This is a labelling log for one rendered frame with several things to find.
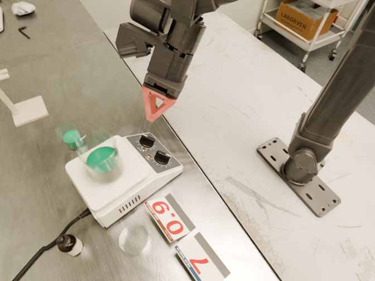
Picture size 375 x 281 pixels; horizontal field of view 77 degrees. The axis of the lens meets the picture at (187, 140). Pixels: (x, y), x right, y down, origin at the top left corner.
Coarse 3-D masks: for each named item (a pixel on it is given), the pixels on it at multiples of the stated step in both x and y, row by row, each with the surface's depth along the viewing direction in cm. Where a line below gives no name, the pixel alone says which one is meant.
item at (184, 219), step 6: (168, 198) 50; (144, 204) 45; (168, 204) 49; (174, 204) 49; (174, 210) 49; (180, 210) 49; (180, 216) 48; (186, 216) 48; (156, 222) 44; (186, 222) 47; (192, 222) 47; (186, 228) 46; (192, 228) 47; (186, 234) 46; (174, 240) 42
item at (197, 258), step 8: (192, 240) 45; (184, 248) 42; (192, 248) 43; (192, 256) 41; (200, 256) 42; (192, 264) 40; (200, 264) 41; (208, 264) 42; (200, 272) 40; (208, 272) 41; (216, 272) 42; (208, 280) 39; (216, 280) 40
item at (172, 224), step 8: (160, 200) 49; (152, 208) 45; (160, 208) 47; (168, 208) 48; (160, 216) 45; (168, 216) 46; (176, 216) 47; (168, 224) 44; (176, 224) 46; (176, 232) 44; (184, 232) 45
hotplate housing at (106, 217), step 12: (180, 168) 52; (72, 180) 45; (144, 180) 45; (156, 180) 47; (168, 180) 51; (132, 192) 44; (144, 192) 46; (120, 204) 43; (132, 204) 46; (84, 216) 45; (96, 216) 41; (108, 216) 43; (120, 216) 46
